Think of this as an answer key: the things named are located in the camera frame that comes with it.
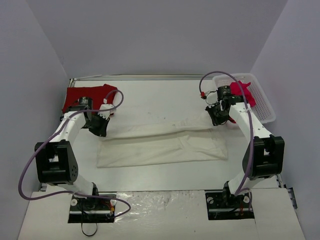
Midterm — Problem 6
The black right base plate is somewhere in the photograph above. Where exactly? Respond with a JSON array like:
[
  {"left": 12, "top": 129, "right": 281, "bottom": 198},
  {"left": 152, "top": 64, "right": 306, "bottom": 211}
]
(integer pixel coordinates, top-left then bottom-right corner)
[{"left": 205, "top": 190, "right": 255, "bottom": 221}]

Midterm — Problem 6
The white plastic basket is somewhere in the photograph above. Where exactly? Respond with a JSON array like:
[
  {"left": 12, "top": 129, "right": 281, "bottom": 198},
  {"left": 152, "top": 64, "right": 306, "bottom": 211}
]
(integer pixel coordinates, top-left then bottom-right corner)
[{"left": 206, "top": 73, "right": 276, "bottom": 124}]

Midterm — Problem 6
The black cable loop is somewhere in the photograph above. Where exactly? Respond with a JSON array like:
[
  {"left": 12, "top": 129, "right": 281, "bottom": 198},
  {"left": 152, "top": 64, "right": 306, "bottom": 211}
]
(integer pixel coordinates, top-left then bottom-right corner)
[{"left": 81, "top": 221, "right": 99, "bottom": 237}]

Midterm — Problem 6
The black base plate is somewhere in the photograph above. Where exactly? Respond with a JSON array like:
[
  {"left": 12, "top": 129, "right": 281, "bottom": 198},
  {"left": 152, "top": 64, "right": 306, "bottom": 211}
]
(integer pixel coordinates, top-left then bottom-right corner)
[
  {"left": 67, "top": 196, "right": 117, "bottom": 224},
  {"left": 205, "top": 190, "right": 255, "bottom": 221}
]

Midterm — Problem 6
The pink t shirt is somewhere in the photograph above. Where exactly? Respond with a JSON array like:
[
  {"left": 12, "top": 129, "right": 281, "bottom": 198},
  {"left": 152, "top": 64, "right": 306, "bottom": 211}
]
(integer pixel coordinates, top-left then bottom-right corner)
[{"left": 226, "top": 80, "right": 257, "bottom": 125}]

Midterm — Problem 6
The folded red t shirt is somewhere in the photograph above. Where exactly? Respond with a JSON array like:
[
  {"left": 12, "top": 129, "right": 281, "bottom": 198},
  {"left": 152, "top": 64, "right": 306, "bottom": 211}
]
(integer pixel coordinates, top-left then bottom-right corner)
[{"left": 62, "top": 84, "right": 117, "bottom": 114}]

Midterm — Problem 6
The white t shirt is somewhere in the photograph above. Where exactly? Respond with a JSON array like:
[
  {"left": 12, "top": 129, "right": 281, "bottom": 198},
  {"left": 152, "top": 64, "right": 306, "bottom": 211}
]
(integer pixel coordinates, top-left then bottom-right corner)
[{"left": 96, "top": 112, "right": 228, "bottom": 169}]

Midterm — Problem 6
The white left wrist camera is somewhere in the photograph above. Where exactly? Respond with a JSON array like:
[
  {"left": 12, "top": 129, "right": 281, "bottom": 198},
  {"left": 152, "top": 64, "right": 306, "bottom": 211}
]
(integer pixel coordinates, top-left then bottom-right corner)
[{"left": 96, "top": 98, "right": 117, "bottom": 120}]

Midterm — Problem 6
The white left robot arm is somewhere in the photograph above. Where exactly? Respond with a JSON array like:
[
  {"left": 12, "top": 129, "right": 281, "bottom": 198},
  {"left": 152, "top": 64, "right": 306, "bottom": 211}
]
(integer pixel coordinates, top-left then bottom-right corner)
[{"left": 34, "top": 97, "right": 115, "bottom": 209}]

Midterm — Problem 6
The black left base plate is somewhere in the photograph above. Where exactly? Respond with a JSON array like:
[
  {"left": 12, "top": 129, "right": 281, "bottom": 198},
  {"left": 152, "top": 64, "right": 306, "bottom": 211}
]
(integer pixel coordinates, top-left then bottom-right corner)
[{"left": 67, "top": 196, "right": 117, "bottom": 224}]

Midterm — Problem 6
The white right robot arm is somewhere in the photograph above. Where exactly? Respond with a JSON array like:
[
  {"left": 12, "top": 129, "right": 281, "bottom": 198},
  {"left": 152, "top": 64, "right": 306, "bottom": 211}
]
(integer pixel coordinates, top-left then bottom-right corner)
[{"left": 205, "top": 85, "right": 285, "bottom": 207}]

